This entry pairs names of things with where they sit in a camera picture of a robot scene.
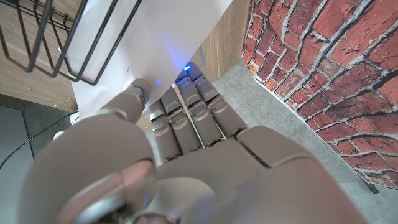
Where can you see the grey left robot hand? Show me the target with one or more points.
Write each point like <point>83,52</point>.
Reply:
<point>233,180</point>

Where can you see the white paper sheet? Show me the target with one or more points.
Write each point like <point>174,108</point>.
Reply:
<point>161,31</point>

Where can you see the black backdrop stand foot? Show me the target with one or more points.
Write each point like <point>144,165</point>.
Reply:
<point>370,186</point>

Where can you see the red brick printed backdrop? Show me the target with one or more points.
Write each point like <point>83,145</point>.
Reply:
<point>326,62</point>

